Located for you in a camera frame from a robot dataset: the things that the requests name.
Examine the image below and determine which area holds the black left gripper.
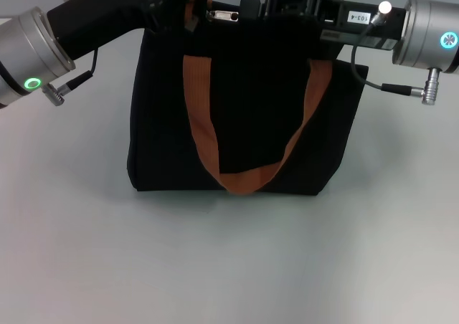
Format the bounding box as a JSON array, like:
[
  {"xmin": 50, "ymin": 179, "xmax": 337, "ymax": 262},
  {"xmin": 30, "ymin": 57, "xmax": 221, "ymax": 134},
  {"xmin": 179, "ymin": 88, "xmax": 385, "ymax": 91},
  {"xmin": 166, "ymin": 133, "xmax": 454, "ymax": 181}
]
[{"xmin": 45, "ymin": 0, "xmax": 195, "ymax": 62}]

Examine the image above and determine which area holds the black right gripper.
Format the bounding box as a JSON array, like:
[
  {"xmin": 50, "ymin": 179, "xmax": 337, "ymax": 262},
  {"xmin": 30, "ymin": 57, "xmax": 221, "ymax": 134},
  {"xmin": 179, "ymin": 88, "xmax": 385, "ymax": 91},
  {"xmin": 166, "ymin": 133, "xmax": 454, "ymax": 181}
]
[{"xmin": 240, "ymin": 0, "xmax": 409, "ymax": 52}]

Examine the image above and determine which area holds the silver zipper pull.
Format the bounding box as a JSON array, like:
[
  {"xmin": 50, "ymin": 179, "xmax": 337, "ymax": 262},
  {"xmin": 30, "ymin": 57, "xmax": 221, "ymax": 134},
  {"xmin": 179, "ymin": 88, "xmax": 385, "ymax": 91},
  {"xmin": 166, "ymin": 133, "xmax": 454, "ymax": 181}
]
[{"xmin": 207, "ymin": 10, "xmax": 240, "ymax": 22}]

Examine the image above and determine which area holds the black bag with orange handles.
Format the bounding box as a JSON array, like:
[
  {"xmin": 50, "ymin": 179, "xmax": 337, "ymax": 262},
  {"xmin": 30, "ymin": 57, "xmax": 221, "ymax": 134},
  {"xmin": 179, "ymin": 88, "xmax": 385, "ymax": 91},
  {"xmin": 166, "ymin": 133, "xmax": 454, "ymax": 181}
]
[{"xmin": 126, "ymin": 0, "xmax": 369, "ymax": 196}]

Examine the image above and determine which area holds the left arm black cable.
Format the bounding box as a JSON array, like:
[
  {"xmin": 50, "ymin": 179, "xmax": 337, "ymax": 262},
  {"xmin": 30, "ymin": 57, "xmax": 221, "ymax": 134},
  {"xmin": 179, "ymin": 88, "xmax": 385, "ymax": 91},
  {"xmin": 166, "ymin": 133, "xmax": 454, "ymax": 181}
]
[{"xmin": 42, "ymin": 0, "xmax": 99, "ymax": 107}]

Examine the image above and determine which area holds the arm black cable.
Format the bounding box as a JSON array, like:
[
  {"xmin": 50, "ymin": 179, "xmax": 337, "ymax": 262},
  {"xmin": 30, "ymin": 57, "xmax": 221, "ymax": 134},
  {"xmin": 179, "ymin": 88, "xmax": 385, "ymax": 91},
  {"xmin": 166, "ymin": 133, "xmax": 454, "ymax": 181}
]
[
  {"xmin": 350, "ymin": 1, "xmax": 442, "ymax": 106},
  {"xmin": 42, "ymin": 0, "xmax": 99, "ymax": 107}
]

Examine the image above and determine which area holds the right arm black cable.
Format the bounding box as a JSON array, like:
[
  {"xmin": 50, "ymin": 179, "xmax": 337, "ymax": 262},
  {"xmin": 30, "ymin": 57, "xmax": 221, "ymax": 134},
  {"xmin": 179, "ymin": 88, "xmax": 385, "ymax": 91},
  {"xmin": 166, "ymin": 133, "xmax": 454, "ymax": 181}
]
[{"xmin": 350, "ymin": 1, "xmax": 442, "ymax": 106}]

